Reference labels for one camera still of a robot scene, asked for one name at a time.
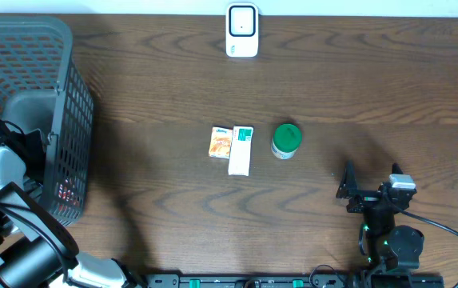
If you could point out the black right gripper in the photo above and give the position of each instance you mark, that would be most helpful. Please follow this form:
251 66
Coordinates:
348 189

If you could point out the green lidded white jar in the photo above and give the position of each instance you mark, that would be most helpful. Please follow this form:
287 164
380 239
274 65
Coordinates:
286 140

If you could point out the white green carton box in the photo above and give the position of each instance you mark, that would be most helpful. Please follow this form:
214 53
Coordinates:
240 154

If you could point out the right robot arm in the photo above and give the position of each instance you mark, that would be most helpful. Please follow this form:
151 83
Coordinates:
393 251

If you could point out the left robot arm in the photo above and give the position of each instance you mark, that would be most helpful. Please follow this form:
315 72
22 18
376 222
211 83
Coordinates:
36 250

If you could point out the white barcode scanner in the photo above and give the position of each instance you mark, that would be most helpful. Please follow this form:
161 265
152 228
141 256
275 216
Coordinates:
242 30

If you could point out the orange tissue pack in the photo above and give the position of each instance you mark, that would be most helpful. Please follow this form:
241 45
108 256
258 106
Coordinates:
220 142

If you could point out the dark grey mesh basket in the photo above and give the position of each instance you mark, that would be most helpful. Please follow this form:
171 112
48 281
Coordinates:
41 90

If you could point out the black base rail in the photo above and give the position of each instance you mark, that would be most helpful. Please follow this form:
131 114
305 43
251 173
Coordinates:
321 280

